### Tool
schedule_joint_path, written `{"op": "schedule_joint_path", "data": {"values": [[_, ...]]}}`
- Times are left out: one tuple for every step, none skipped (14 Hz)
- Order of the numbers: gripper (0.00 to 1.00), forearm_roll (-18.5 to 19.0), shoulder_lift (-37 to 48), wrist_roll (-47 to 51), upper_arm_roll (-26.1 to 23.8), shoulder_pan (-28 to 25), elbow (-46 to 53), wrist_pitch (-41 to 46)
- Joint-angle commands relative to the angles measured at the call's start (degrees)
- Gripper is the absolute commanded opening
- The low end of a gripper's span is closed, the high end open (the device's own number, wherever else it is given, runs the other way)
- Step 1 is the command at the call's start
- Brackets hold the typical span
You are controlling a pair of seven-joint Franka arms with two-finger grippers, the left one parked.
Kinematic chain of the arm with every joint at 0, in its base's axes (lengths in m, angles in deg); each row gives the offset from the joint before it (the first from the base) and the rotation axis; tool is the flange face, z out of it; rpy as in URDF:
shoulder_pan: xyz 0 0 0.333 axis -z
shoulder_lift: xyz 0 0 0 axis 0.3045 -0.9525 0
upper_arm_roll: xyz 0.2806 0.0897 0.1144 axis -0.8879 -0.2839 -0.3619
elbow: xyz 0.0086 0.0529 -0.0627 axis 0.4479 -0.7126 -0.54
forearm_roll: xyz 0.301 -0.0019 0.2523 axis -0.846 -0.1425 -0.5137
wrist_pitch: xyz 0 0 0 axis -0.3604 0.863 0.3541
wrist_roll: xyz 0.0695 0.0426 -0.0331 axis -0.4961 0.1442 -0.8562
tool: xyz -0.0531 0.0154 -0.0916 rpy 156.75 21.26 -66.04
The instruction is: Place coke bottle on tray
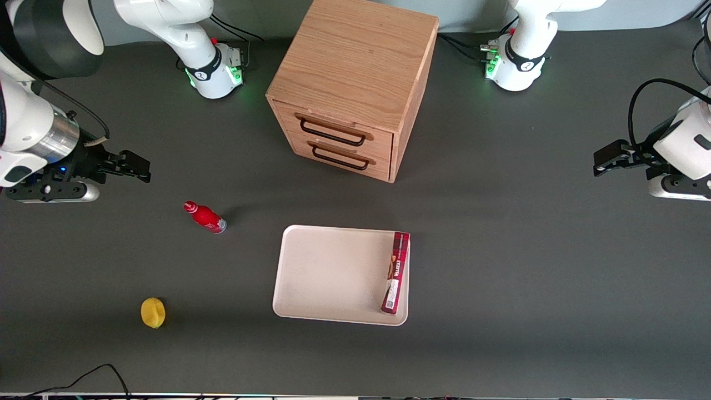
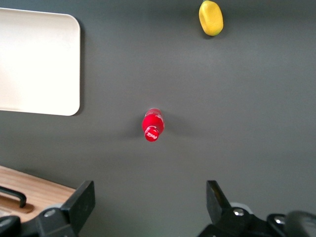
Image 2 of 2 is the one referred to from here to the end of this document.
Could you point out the small red coke bottle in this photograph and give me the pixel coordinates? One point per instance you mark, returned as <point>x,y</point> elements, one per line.
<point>151,123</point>

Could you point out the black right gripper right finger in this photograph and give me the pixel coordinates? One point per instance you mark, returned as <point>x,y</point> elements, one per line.
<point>217,207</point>

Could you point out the white rectangular plastic tray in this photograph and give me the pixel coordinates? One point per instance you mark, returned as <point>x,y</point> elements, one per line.
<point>37,61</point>

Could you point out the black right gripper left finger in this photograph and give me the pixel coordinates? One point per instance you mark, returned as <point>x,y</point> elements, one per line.
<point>79,205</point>

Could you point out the wooden two-drawer cabinet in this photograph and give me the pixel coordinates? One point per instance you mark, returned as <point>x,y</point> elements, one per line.
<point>42,188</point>

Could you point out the yellow toy lemon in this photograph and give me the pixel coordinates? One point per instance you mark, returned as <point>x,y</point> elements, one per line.
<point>211,19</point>

